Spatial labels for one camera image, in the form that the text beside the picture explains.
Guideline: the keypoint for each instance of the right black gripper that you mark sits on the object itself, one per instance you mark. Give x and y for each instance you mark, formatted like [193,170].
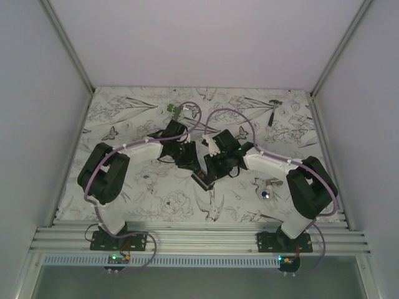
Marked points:
[213,173]

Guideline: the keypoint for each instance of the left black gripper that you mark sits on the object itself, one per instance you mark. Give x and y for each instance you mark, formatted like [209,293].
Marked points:
[191,161]

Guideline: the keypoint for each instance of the black fuse box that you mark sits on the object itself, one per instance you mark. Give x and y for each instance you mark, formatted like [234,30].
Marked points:
[202,182]

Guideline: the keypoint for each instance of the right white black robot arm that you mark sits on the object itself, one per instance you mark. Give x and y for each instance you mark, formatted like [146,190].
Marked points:
[312,190]

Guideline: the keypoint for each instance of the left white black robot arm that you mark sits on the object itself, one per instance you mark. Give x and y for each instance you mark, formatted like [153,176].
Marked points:
[103,175]

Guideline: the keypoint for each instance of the silver metal cylinder part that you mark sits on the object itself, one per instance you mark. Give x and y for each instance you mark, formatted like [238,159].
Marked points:
[274,181]

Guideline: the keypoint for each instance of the white blue capped part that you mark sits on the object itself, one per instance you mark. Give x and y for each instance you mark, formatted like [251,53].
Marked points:
[267,193]

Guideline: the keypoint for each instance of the floral patterned table mat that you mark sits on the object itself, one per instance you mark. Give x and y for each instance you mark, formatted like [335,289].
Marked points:
[158,190]

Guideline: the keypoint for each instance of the small black hammer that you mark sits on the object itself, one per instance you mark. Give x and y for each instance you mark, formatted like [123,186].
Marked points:
[275,103]

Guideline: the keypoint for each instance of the right controller board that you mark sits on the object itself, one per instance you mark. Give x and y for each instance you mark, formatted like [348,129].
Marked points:
[289,264]

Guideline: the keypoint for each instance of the controller board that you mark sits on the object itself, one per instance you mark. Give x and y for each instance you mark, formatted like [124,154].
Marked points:
[289,264]
[116,263]

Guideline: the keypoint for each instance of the left controller board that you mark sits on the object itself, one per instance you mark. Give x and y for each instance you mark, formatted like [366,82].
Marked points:
[116,263]

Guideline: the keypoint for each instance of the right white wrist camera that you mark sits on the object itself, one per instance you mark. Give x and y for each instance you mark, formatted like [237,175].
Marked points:
[209,142]

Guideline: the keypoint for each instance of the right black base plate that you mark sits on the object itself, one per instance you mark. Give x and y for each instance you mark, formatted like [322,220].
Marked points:
[280,243]

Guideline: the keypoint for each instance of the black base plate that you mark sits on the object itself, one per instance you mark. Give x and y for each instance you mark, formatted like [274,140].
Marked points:
[101,241]
[280,243]

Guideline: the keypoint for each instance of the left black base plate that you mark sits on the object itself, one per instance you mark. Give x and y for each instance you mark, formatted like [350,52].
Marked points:
[101,241]

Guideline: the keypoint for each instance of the aluminium rail frame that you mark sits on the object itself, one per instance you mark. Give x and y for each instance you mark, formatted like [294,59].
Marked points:
[202,238]

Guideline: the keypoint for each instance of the slotted grey cable duct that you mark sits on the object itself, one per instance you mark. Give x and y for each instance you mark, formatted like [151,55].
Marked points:
[203,261]

